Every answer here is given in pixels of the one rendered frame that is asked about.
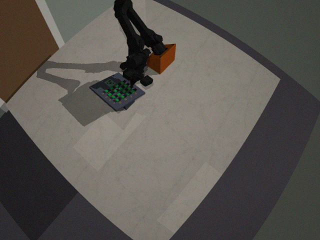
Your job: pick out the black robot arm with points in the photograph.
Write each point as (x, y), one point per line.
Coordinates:
(137, 55)

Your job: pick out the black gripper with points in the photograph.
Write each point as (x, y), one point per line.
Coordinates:
(144, 80)

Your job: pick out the dark grey switch panel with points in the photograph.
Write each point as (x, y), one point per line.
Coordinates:
(116, 91)

